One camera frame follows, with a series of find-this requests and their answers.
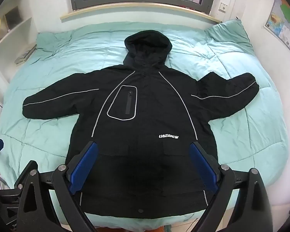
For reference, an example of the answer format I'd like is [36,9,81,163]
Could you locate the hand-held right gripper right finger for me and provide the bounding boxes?
[188,142,273,232]

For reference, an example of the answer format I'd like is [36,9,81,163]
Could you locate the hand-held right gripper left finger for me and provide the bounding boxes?
[16,141,98,232]

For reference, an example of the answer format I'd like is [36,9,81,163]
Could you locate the black hooded jacket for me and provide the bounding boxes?
[22,30,259,219]

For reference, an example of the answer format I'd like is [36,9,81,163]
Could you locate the teal quilt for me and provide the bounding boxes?
[0,19,288,231]

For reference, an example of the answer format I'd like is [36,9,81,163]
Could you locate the stack of books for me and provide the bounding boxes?
[14,44,37,65]

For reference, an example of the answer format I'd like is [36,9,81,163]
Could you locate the white bookshelf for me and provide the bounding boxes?
[0,0,37,87]

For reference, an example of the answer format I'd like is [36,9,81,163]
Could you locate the teal pillow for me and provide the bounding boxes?
[204,19,255,60]

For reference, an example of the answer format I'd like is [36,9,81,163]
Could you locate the wooden window sill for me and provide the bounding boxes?
[60,4,224,25]

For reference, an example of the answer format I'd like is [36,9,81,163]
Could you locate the wall map poster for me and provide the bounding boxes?
[264,0,290,62]

